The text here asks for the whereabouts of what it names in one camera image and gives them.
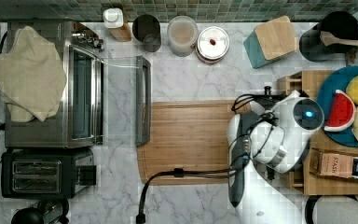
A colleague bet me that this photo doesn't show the blue plate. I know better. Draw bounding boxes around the blue plate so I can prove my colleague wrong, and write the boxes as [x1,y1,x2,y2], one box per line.
[317,66,358,147]

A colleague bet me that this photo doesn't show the beige cloth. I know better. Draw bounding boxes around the beige cloth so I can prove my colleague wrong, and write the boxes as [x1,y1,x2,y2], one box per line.
[0,26,67,122]

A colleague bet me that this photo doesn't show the white-capped wooden bottle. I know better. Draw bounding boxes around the white-capped wooden bottle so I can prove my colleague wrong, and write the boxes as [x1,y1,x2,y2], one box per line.
[103,8,131,42]

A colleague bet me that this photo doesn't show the wooden drawer cabinet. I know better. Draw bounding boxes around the wooden drawer cabinet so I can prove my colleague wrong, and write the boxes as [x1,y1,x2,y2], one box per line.
[277,70,358,195]

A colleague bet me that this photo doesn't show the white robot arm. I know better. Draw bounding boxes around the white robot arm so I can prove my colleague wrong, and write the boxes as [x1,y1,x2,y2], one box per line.
[227,91,358,224]

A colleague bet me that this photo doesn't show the round tin with white lid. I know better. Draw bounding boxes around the round tin with white lid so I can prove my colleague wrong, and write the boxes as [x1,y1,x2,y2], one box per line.
[196,26,230,64]

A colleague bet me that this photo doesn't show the dark grey cup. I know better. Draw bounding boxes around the dark grey cup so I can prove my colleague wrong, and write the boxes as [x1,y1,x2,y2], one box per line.
[132,14,161,52]

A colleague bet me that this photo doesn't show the black utensil holder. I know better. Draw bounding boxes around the black utensil holder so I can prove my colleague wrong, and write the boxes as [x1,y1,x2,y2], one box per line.
[298,10,358,63]

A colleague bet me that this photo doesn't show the stash tea box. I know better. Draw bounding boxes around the stash tea box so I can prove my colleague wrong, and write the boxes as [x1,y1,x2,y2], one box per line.
[310,149,358,182]

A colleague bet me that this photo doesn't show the teal and wood knife block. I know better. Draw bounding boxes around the teal and wood knife block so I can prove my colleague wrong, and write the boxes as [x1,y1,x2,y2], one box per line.
[243,16,299,69]

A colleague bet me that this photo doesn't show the frosted plastic container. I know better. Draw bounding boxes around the frosted plastic container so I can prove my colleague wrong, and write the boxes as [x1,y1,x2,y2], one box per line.
[167,16,199,57]

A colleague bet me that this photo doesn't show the black two-slot toaster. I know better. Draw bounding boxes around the black two-slot toaster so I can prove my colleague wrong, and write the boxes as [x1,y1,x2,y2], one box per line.
[1,147,97,200]

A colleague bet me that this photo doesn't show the black kettle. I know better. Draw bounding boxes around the black kettle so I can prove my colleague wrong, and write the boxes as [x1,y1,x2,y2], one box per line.
[10,199,69,224]

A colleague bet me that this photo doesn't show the bamboo cutting board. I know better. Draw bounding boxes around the bamboo cutting board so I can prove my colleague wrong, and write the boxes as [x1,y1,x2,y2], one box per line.
[137,100,234,185]

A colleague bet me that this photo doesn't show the toaster oven with open door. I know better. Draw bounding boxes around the toaster oven with open door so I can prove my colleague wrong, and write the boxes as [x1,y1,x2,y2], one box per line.
[6,21,151,148]

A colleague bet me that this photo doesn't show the toy watermelon slice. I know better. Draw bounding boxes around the toy watermelon slice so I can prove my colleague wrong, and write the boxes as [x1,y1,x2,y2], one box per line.
[324,90,355,132]

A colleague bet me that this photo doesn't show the wooden spoon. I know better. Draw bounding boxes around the wooden spoon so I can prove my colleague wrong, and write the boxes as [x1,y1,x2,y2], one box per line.
[320,31,358,47]

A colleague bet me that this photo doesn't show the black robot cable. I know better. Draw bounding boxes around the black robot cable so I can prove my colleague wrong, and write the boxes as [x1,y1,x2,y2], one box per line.
[135,92,281,224]

